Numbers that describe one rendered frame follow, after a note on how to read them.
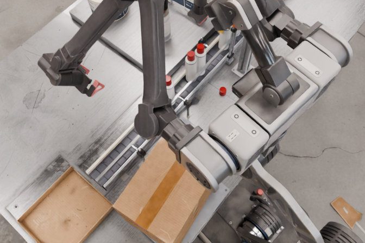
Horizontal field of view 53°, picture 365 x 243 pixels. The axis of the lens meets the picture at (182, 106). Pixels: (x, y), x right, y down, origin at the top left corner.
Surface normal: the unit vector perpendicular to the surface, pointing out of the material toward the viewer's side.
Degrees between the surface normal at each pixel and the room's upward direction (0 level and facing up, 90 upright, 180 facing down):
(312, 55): 0
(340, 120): 0
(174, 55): 0
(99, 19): 52
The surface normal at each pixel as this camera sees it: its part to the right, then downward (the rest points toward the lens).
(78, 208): -0.03, -0.45
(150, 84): -0.54, 0.15
